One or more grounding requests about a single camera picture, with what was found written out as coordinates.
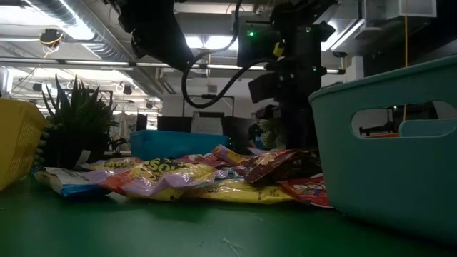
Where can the orange plastic basket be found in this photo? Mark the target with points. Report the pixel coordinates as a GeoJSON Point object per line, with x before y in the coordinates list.
{"type": "Point", "coordinates": [385, 135]}

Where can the white ceiling air unit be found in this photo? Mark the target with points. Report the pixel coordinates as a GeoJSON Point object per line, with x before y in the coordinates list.
{"type": "Point", "coordinates": [410, 9]}

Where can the dark green potted artificial plant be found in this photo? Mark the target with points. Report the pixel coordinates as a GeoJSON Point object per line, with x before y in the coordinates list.
{"type": "Point", "coordinates": [78, 118]}

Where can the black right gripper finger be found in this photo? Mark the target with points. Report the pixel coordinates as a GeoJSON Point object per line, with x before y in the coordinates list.
{"type": "Point", "coordinates": [298, 125]}

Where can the dark blue plastic bin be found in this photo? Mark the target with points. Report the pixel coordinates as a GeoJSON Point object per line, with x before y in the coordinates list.
{"type": "Point", "coordinates": [171, 144]}

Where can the black background station frame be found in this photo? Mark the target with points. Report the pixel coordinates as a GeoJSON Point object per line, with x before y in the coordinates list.
{"type": "Point", "coordinates": [209, 96]}

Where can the green table mat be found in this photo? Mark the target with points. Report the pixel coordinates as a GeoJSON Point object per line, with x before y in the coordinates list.
{"type": "Point", "coordinates": [143, 228]}

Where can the white blue Hershey's bar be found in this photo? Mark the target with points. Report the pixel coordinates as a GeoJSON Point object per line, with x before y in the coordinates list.
{"type": "Point", "coordinates": [68, 180]}

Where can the black round overhead camera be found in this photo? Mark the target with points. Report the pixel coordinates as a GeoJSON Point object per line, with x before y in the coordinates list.
{"type": "Point", "coordinates": [50, 36]}

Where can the brown PayDay bar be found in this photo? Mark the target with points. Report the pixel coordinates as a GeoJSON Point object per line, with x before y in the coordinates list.
{"type": "Point", "coordinates": [275, 166]}

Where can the long LED light bar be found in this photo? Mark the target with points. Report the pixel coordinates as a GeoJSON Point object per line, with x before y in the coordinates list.
{"type": "Point", "coordinates": [100, 63]}

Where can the teal plastic bin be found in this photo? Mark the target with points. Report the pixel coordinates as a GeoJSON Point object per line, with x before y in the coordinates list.
{"type": "Point", "coordinates": [375, 178]}

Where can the yellow plastic basket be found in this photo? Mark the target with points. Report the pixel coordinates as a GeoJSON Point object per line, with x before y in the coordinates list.
{"type": "Point", "coordinates": [18, 142]}

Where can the corrugated silver ventilation duct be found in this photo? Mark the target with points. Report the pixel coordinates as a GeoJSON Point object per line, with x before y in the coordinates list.
{"type": "Point", "coordinates": [103, 50]}

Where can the dark background monitor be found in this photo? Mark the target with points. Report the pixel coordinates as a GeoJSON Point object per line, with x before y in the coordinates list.
{"type": "Point", "coordinates": [235, 128]}
{"type": "Point", "coordinates": [175, 124]}

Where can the red Skittles bag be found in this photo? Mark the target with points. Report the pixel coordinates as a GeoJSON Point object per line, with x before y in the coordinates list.
{"type": "Point", "coordinates": [307, 191]}
{"type": "Point", "coordinates": [196, 160]}

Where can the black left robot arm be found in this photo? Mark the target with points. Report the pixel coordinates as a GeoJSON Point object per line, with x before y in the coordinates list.
{"type": "Point", "coordinates": [157, 32]}

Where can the yellow Sour Patch Kids bag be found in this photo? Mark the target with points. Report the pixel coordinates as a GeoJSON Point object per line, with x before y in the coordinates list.
{"type": "Point", "coordinates": [228, 155]}
{"type": "Point", "coordinates": [242, 192]}
{"type": "Point", "coordinates": [160, 175]}
{"type": "Point", "coordinates": [114, 163]}

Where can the yellow gripper label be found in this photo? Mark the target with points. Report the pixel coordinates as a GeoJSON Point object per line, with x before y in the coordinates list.
{"type": "Point", "coordinates": [278, 50]}

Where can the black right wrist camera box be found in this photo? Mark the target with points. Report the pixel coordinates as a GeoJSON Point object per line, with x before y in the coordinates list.
{"type": "Point", "coordinates": [257, 46]}

